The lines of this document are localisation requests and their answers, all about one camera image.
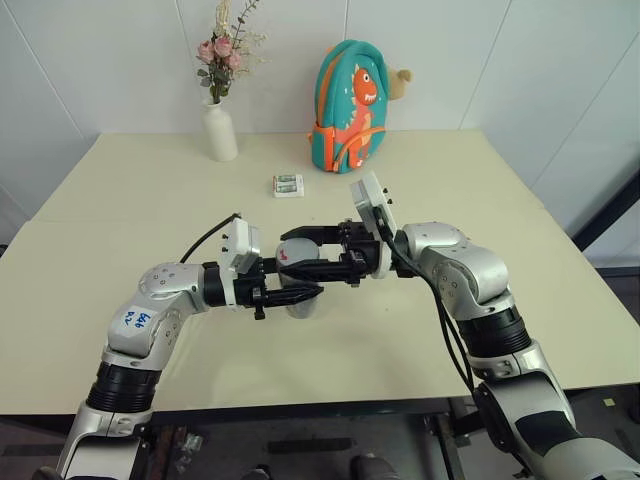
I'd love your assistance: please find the small white box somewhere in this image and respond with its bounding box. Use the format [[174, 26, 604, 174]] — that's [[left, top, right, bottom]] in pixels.
[[272, 172, 307, 199]]

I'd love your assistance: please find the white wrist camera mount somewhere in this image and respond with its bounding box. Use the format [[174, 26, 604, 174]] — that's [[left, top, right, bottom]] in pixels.
[[218, 219, 262, 275], [349, 170, 399, 281]]

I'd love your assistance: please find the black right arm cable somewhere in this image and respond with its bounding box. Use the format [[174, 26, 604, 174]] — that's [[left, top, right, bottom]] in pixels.
[[374, 207, 476, 396]]

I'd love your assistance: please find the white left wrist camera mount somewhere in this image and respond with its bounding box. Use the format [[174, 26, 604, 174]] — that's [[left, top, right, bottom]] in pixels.
[[218, 219, 262, 275]]

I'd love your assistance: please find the white ceramic vase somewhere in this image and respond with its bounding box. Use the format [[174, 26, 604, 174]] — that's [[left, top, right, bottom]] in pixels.
[[201, 98, 239, 163]]

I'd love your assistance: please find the brown plush toy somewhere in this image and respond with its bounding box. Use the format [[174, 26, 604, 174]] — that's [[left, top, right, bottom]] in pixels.
[[387, 67, 414, 100]]

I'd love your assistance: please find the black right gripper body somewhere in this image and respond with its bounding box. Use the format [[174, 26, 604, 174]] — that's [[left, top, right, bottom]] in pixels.
[[338, 218, 382, 288]]

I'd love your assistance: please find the teal dinosaur backpack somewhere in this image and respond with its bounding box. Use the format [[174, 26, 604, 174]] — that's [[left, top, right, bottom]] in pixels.
[[310, 40, 391, 174]]

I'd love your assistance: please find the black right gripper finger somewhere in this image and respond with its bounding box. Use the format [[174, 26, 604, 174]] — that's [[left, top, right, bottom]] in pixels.
[[279, 225, 343, 246], [277, 259, 352, 285]]

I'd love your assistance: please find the grey jar lid red logo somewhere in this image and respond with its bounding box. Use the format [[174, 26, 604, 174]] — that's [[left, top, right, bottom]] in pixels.
[[274, 238, 322, 269]]

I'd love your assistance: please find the white handwritten label sticker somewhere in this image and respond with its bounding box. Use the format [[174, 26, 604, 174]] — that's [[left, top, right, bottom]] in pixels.
[[122, 303, 154, 332]]

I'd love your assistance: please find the grey jar body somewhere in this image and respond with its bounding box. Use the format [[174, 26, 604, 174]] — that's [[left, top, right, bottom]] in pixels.
[[278, 264, 320, 321]]

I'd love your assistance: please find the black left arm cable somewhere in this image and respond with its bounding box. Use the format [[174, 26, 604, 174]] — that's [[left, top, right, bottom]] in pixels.
[[179, 213, 239, 264]]

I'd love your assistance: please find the black metal post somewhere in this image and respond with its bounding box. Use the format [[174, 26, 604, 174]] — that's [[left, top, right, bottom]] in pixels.
[[572, 167, 640, 251]]

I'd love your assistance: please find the pink flower bouquet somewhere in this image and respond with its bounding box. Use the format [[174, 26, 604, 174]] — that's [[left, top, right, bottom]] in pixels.
[[195, 0, 271, 105]]

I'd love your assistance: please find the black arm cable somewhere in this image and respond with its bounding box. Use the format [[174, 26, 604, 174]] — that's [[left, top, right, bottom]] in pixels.
[[179, 213, 239, 264], [374, 207, 476, 396]]

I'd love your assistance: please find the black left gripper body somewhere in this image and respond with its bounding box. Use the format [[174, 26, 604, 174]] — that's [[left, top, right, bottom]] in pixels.
[[232, 272, 269, 322]]

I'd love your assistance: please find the small clear plastic bag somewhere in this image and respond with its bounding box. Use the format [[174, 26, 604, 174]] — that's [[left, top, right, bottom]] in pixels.
[[177, 433, 204, 471]]

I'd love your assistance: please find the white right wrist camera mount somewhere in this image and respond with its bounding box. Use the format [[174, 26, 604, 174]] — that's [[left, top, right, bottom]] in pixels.
[[349, 170, 399, 281]]

